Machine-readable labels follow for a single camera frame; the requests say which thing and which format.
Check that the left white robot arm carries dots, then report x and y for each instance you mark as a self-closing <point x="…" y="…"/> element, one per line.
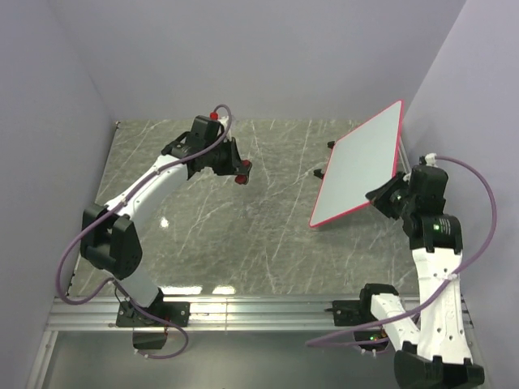
<point x="111" y="240"/>

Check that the aluminium mounting rail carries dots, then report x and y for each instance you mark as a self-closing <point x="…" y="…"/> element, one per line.
<point x="209" y="313"/>

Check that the pink framed whiteboard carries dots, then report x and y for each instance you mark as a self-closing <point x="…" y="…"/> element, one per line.
<point x="361" y="161"/>

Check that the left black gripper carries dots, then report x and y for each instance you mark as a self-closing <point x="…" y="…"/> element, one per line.
<point x="234" y="162"/>

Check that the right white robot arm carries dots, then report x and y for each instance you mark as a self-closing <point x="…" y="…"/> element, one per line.
<point x="433" y="353"/>

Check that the red whiteboard eraser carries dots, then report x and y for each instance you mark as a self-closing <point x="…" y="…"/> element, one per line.
<point x="242" y="178"/>

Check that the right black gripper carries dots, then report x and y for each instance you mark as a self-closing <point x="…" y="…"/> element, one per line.
<point x="380" y="194"/>

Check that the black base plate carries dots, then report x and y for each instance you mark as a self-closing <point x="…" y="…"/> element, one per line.
<point x="349" y="313"/>
<point x="176" y="312"/>

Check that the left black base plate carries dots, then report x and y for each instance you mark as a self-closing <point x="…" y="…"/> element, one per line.
<point x="176" y="312"/>

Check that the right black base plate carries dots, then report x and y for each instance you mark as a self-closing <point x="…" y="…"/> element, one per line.
<point x="349" y="313"/>

